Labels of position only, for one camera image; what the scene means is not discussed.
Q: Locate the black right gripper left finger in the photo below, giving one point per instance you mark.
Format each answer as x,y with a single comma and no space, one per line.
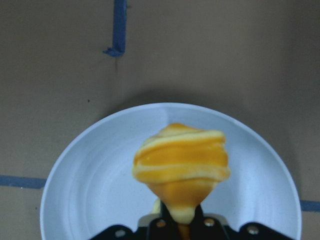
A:
158,225

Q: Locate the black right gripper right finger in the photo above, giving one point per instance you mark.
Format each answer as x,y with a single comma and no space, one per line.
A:
211,227

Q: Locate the striped bread loaf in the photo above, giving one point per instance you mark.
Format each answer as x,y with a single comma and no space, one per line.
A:
181,165

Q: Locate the blue plate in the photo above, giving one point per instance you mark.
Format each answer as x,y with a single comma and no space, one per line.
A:
91,186

